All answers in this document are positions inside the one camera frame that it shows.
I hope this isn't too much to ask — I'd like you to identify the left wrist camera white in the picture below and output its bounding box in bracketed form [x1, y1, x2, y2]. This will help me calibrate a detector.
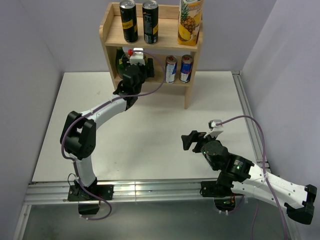
[128, 47, 146, 66]

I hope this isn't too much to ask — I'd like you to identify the green glass bottle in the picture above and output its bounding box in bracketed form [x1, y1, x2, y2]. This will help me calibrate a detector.
[115, 46, 130, 79]

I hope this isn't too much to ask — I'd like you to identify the pineapple juice carton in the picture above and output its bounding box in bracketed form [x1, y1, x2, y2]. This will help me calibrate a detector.
[177, 0, 204, 46]

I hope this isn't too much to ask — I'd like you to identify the aluminium side rail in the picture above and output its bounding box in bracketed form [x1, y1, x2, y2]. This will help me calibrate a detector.
[231, 71, 301, 240]

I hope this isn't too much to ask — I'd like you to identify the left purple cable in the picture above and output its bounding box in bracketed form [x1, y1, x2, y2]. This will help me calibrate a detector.
[61, 49, 167, 221]

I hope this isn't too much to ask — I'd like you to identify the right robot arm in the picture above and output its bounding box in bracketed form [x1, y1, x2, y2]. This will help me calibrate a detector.
[181, 130, 317, 225]

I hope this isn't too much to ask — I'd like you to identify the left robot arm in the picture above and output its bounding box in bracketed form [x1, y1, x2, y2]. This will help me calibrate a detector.
[60, 58, 155, 201]

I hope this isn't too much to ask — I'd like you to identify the aluminium front rail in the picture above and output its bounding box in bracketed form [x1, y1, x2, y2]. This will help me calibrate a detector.
[23, 178, 211, 205]

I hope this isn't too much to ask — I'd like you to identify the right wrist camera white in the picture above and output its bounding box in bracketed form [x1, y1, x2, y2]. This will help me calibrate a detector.
[204, 119, 224, 138]

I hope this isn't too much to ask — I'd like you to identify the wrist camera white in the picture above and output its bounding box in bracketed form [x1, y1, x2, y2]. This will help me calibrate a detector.
[204, 119, 224, 138]
[128, 47, 146, 66]

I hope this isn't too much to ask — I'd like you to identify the dark grey can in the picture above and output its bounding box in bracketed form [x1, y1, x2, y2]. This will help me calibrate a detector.
[142, 0, 159, 45]

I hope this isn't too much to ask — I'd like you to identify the blue silver can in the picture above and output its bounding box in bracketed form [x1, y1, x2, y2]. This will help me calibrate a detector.
[165, 55, 178, 84]
[179, 54, 193, 83]

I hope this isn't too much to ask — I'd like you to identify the wooden two-tier shelf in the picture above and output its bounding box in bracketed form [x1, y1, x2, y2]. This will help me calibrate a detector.
[99, 0, 203, 108]

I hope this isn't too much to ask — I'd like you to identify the black yellow tall can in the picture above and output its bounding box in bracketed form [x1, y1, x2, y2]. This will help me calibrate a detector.
[119, 0, 139, 43]

